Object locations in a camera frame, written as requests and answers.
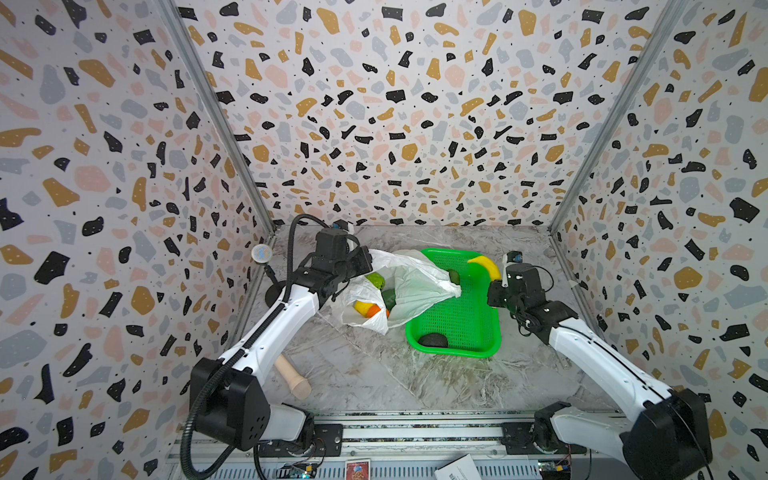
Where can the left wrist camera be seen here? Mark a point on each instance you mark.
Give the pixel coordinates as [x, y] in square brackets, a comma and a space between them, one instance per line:
[344, 225]

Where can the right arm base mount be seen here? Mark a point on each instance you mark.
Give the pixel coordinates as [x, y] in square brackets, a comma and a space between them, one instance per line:
[518, 438]

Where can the green plastic basket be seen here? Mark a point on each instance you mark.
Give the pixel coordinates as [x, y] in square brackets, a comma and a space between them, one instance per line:
[471, 326]

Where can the black avocado dark fruit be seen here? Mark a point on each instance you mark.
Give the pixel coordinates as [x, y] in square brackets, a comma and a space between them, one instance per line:
[433, 340]

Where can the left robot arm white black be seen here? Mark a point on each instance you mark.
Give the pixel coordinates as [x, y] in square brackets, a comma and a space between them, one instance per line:
[227, 400]

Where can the yellow lemon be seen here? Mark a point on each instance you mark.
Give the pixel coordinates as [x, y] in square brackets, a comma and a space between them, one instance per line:
[364, 308]

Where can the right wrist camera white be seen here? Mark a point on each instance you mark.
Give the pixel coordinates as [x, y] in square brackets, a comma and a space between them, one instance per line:
[511, 271]

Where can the red card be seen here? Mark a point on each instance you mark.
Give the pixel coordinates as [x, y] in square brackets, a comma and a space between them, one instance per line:
[357, 470]

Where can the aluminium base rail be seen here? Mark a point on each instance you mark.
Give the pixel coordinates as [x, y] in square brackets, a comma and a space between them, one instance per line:
[412, 445]

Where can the yellow banana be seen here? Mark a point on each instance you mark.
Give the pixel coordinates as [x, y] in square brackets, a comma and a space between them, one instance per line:
[490, 267]

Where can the blue white microphone on stand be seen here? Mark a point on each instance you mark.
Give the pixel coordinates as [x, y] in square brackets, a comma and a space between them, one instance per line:
[264, 264]

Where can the small circuit board right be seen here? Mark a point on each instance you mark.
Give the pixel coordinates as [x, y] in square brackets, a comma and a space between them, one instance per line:
[553, 470]

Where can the white plastic bag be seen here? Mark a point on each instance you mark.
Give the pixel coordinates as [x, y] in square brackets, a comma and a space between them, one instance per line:
[418, 282]

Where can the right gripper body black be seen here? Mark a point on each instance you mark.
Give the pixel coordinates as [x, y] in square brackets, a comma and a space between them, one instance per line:
[498, 293]

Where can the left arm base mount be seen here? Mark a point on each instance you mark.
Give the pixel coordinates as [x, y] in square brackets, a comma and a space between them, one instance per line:
[321, 440]

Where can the orange fruit large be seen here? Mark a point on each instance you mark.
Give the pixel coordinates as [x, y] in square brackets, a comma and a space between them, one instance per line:
[372, 311]

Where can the small circuit board left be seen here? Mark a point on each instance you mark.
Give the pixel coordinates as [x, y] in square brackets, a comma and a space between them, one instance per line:
[296, 471]

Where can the green avocado back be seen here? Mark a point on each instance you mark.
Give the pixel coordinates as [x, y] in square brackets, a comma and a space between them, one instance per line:
[454, 277]

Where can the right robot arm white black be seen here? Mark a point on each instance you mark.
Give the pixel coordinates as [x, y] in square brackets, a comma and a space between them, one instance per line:
[661, 434]

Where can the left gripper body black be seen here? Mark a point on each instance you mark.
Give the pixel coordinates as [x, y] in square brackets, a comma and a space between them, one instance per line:
[353, 265]

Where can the small circuit board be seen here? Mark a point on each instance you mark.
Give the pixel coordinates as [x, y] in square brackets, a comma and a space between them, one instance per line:
[553, 470]
[296, 471]

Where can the dark green avocado front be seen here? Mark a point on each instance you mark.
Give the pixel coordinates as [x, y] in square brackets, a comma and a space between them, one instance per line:
[390, 299]

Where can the beige wooden pestle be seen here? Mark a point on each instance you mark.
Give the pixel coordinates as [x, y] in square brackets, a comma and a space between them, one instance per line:
[298, 385]

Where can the green apple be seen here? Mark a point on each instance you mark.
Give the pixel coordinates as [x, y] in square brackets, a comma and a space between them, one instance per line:
[377, 280]

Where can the white paper sheet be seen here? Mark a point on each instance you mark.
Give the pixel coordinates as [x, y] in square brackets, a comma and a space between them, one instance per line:
[463, 468]

